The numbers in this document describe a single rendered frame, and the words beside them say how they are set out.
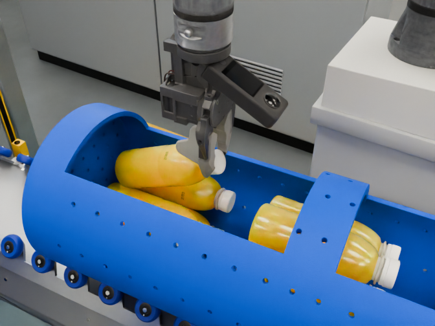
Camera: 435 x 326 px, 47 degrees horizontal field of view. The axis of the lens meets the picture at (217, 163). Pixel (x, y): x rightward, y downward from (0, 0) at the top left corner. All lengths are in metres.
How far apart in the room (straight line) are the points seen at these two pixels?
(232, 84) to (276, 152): 2.03
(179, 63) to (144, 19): 2.12
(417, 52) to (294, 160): 1.73
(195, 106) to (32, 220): 0.31
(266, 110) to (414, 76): 0.37
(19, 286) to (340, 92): 0.72
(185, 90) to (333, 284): 0.31
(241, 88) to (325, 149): 0.43
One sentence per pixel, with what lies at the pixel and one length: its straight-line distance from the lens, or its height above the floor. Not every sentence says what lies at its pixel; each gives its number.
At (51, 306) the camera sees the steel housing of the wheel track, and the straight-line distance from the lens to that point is 1.03.
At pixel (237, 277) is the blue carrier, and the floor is 1.17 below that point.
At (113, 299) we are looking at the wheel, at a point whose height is 0.96.
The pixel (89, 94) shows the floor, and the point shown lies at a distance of 3.20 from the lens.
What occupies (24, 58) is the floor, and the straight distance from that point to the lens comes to 3.73.
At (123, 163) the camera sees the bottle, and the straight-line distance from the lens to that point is 0.85.
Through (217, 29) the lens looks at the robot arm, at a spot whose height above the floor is 1.42.
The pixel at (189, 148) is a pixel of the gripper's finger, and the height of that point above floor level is 1.23.
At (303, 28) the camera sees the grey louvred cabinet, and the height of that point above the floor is 0.70.
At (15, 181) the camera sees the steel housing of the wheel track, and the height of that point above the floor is 0.93.
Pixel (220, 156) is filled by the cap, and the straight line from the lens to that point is 0.77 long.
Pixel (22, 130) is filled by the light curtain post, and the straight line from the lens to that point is 1.56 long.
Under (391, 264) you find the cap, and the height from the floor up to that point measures 1.17.
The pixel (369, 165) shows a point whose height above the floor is 1.05.
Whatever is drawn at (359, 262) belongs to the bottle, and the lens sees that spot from 0.68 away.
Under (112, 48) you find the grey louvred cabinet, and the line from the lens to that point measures 3.05.
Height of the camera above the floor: 1.69
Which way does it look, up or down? 41 degrees down
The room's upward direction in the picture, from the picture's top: straight up
